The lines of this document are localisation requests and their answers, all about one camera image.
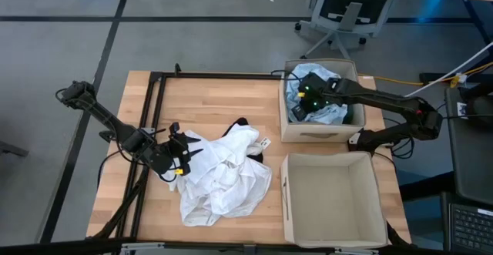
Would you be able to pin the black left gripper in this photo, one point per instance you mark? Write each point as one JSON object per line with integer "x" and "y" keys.
{"x": 165, "y": 156}

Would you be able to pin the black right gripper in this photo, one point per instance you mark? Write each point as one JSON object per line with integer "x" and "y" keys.
{"x": 316, "y": 91}

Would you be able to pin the light blue garment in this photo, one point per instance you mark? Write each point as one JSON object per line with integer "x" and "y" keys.
{"x": 331, "y": 114}

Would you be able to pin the white shirt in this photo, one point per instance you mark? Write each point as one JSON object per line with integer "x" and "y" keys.
{"x": 227, "y": 162}

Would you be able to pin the dark green garment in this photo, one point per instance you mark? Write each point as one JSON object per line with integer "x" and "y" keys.
{"x": 349, "y": 114}

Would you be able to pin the black underwear with tag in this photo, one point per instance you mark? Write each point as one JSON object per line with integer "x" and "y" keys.
{"x": 239, "y": 122}

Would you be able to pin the small white garment with tag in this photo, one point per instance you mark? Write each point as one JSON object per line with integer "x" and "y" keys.
{"x": 256, "y": 149}

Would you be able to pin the large sheer white garment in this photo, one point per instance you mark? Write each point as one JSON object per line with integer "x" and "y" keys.
{"x": 200, "y": 216}

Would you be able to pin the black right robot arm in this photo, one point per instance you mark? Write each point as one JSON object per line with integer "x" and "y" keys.
{"x": 385, "y": 101}

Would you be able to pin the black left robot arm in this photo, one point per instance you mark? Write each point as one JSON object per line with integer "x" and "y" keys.
{"x": 111, "y": 122}

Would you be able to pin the beige fabric storage bin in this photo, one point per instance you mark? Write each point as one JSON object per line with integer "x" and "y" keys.
{"x": 331, "y": 197}
{"x": 319, "y": 133}

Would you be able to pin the black rounded object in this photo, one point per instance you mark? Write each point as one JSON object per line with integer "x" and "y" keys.
{"x": 481, "y": 108}

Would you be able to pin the black desk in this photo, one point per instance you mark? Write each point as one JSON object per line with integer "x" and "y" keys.
{"x": 470, "y": 162}

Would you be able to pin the black table leg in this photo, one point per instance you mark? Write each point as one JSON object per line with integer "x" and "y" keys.
{"x": 468, "y": 4}

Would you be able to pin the grey floor object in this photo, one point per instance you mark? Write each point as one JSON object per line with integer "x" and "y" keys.
{"x": 13, "y": 149}

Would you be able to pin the black laptop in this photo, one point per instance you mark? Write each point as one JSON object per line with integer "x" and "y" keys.
{"x": 470, "y": 228}

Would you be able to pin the black metal table frame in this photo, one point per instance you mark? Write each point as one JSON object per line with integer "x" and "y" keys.
{"x": 156, "y": 78}

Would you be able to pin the silver bracket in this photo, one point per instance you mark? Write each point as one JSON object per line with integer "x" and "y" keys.
{"x": 146, "y": 248}

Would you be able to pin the black rail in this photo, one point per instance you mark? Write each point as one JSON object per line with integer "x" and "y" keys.
{"x": 58, "y": 247}

